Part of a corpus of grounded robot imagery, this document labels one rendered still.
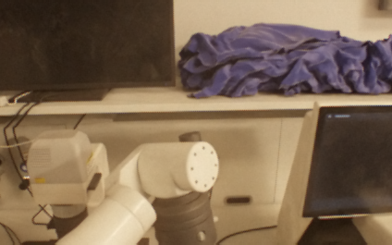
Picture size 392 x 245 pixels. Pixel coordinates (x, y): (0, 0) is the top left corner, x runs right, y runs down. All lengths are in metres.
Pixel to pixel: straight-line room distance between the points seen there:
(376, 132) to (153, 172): 0.47
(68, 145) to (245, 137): 0.75
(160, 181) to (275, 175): 0.90
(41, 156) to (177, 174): 0.30
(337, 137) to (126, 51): 0.63
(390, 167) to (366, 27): 0.75
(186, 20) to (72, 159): 0.76
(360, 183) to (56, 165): 0.62
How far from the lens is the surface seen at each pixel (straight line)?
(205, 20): 1.21
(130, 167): 0.45
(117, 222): 0.37
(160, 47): 0.95
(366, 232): 0.85
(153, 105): 0.87
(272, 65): 0.93
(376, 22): 1.42
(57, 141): 0.60
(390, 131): 0.73
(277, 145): 1.23
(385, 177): 0.78
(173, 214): 0.43
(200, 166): 0.40
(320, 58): 0.95
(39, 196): 0.65
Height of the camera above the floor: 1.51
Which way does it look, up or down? 20 degrees down
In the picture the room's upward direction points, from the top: straight up
